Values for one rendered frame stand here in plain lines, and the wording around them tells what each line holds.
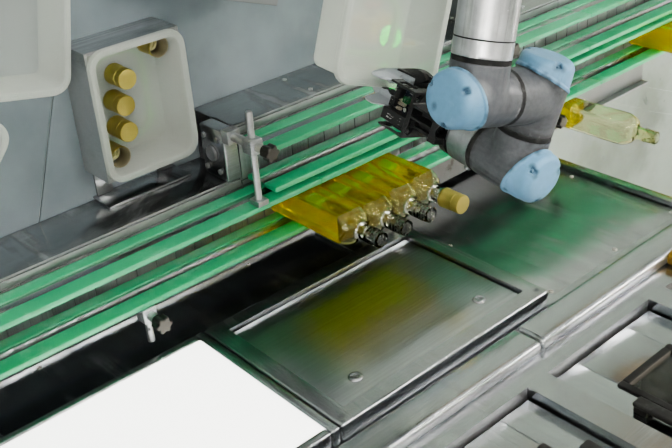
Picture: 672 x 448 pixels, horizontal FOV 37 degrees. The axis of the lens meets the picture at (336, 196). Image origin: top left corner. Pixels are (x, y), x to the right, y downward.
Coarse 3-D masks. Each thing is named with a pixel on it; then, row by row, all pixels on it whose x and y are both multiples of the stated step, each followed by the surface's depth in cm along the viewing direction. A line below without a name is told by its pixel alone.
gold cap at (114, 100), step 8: (104, 96) 162; (112, 96) 161; (120, 96) 160; (128, 96) 160; (104, 104) 162; (112, 104) 160; (120, 104) 159; (128, 104) 160; (120, 112) 160; (128, 112) 161
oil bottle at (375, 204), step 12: (336, 180) 176; (348, 180) 176; (336, 192) 172; (348, 192) 172; (360, 192) 172; (372, 192) 171; (360, 204) 168; (372, 204) 168; (384, 204) 168; (372, 216) 167; (384, 228) 169
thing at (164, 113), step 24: (120, 48) 153; (168, 48) 162; (96, 72) 160; (144, 72) 166; (168, 72) 165; (96, 96) 153; (144, 96) 167; (168, 96) 168; (96, 120) 155; (144, 120) 169; (168, 120) 171; (192, 120) 166; (120, 144) 167; (144, 144) 170; (168, 144) 170; (192, 144) 168; (120, 168) 163; (144, 168) 163
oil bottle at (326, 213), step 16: (304, 192) 172; (320, 192) 172; (272, 208) 178; (288, 208) 174; (304, 208) 171; (320, 208) 167; (336, 208) 167; (352, 208) 166; (304, 224) 172; (320, 224) 169; (336, 224) 165; (352, 224) 164; (336, 240) 167; (352, 240) 165
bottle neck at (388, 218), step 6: (384, 216) 167; (390, 216) 166; (396, 216) 166; (402, 216) 166; (384, 222) 167; (390, 222) 166; (396, 222) 165; (402, 222) 164; (408, 222) 165; (390, 228) 166; (396, 228) 165; (402, 228) 164; (408, 228) 166; (402, 234) 165
